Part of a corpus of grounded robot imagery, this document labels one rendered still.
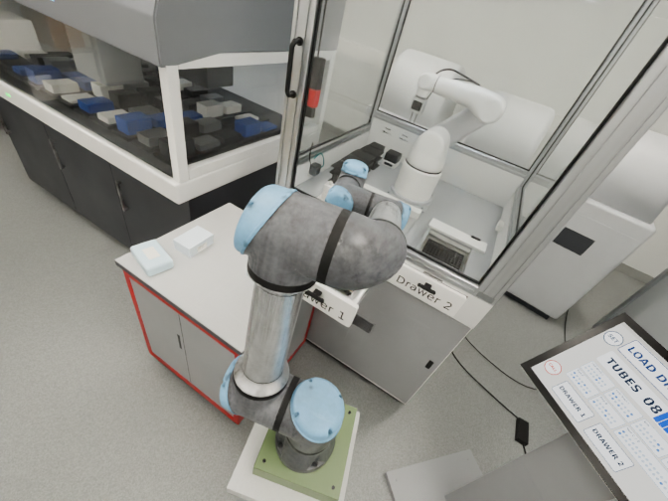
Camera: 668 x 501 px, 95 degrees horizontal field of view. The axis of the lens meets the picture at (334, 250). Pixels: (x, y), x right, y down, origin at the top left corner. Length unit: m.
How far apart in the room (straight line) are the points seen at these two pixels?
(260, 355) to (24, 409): 1.57
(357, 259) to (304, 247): 0.07
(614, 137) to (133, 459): 2.02
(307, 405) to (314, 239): 0.40
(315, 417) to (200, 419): 1.17
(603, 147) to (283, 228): 0.85
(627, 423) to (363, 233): 0.88
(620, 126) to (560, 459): 0.95
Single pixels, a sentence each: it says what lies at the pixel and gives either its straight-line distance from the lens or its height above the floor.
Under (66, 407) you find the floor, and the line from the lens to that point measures 2.00.
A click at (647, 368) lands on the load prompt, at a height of 1.15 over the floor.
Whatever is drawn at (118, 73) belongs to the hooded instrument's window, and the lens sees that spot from 1.58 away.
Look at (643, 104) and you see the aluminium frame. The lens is 1.04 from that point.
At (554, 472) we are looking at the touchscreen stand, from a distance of 1.35.
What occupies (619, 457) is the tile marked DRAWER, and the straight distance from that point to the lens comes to 1.11.
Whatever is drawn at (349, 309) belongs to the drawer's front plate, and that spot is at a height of 0.90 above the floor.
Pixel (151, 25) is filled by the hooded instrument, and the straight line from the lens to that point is 1.32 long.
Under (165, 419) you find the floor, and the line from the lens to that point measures 1.84.
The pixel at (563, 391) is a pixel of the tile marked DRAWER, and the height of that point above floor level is 1.00.
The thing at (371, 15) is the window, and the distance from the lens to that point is 1.12.
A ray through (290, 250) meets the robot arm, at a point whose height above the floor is 1.42.
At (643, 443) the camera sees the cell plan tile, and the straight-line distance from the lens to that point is 1.12.
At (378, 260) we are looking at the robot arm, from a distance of 0.42.
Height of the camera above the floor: 1.69
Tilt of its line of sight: 40 degrees down
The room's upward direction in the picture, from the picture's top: 16 degrees clockwise
